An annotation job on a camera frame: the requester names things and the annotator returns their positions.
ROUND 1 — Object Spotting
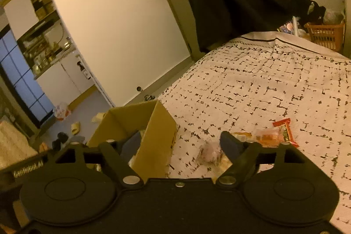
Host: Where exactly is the cardboard box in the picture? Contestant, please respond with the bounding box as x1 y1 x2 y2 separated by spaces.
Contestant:
86 100 178 180

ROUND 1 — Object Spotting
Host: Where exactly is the orange plastic basket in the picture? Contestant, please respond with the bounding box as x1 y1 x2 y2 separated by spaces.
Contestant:
304 21 345 52

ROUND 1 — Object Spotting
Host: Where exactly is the yellow brown snack packet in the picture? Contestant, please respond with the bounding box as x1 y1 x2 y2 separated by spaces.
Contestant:
214 155 233 177

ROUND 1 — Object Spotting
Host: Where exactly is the beige fluffy rug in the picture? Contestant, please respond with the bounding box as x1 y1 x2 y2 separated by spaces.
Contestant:
0 116 37 169

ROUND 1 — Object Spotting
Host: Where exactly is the orange clear snack packet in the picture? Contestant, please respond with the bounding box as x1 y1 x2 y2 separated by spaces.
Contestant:
252 127 283 147

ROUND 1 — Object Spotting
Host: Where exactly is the plastic bag with orange print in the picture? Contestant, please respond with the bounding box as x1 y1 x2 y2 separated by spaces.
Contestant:
53 102 72 121

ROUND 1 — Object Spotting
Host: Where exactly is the red snack packet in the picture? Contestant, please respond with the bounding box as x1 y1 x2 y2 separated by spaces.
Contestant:
272 118 300 147

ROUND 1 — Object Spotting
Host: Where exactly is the colourful package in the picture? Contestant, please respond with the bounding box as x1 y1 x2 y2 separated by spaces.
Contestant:
277 19 305 37

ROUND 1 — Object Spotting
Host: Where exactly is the grey green door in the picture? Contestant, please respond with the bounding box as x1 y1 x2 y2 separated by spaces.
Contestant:
160 0 209 60

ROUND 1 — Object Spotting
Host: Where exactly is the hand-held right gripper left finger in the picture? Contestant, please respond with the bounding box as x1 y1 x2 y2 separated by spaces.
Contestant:
49 132 144 189

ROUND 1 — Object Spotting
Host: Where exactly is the black jacket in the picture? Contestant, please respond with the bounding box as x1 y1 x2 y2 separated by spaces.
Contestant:
189 0 327 53

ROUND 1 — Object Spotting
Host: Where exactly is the black shoe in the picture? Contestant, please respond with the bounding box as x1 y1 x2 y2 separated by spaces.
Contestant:
52 132 69 149

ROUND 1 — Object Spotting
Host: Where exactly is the dark window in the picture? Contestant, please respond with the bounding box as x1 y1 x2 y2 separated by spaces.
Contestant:
0 28 55 125

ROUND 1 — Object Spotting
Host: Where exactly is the printed white blanket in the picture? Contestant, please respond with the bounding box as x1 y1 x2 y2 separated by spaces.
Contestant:
158 31 351 226

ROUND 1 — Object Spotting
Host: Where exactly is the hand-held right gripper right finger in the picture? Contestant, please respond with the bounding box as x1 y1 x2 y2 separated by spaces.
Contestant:
215 130 312 188

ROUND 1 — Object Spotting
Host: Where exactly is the white kitchen cabinet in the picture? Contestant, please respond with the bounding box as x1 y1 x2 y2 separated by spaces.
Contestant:
36 53 96 111

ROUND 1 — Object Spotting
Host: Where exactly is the clear plastic bag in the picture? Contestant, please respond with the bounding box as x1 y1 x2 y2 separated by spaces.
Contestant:
323 9 344 25

